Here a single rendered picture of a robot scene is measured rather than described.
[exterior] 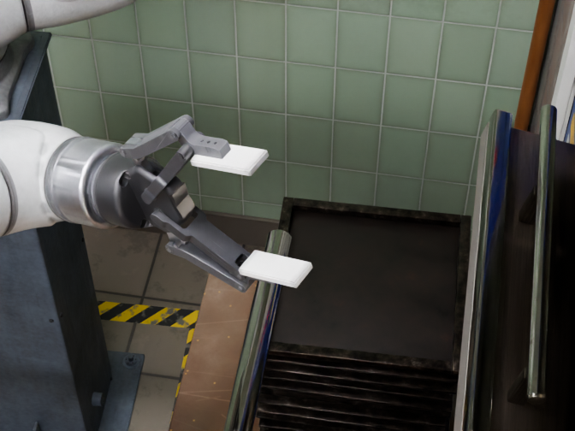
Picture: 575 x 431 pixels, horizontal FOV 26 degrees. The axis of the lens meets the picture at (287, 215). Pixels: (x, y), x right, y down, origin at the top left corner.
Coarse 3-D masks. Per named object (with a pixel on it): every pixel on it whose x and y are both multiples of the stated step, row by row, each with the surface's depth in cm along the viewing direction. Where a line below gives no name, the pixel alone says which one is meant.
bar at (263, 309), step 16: (272, 240) 147; (288, 240) 148; (288, 256) 147; (256, 288) 143; (272, 288) 143; (256, 304) 141; (272, 304) 141; (256, 320) 140; (272, 320) 140; (256, 336) 138; (256, 352) 137; (240, 368) 136; (256, 368) 136; (240, 384) 134; (256, 384) 135; (240, 400) 133; (256, 400) 134; (240, 416) 132
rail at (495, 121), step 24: (504, 120) 122; (504, 144) 120; (504, 168) 118; (504, 192) 117; (504, 216) 115; (480, 240) 114; (480, 264) 111; (480, 288) 109; (480, 312) 108; (480, 336) 106; (480, 360) 105; (480, 384) 103; (480, 408) 102
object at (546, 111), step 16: (544, 112) 119; (544, 128) 118; (544, 144) 116; (544, 160) 115; (544, 176) 114; (544, 192) 113; (528, 208) 116; (544, 208) 111; (544, 224) 110; (544, 240) 109; (544, 256) 108; (544, 272) 107; (544, 288) 106; (544, 304) 105; (544, 320) 104; (544, 336) 103; (528, 352) 102; (544, 352) 102; (528, 368) 101; (544, 368) 101; (528, 384) 100; (544, 384) 100; (512, 400) 105; (528, 400) 100; (544, 400) 100
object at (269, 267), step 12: (252, 252) 122; (264, 252) 121; (252, 264) 120; (264, 264) 120; (276, 264) 119; (288, 264) 119; (300, 264) 118; (252, 276) 120; (264, 276) 118; (276, 276) 118; (288, 276) 117; (300, 276) 117
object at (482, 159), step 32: (512, 128) 125; (480, 160) 123; (512, 160) 122; (480, 192) 119; (512, 192) 120; (512, 224) 117; (512, 256) 115; (512, 288) 113; (512, 320) 110; (512, 352) 108; (512, 384) 106; (512, 416) 104; (544, 416) 105
